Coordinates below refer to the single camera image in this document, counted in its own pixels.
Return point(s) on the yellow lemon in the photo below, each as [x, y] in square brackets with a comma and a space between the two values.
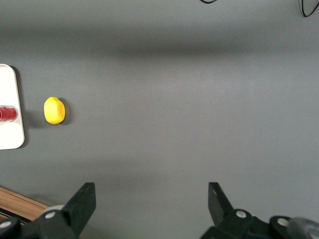
[54, 111]

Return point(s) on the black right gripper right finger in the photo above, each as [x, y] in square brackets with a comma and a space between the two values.
[220, 209]

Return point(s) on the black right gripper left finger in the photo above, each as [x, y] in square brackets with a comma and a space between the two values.
[79, 209]

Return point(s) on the wooden drawer cabinet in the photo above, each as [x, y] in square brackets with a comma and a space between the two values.
[17, 200]

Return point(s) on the small red-capped bottle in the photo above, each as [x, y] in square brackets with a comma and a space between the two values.
[8, 114]

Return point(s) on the white rounded plastic tray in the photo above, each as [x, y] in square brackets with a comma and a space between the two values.
[10, 87]

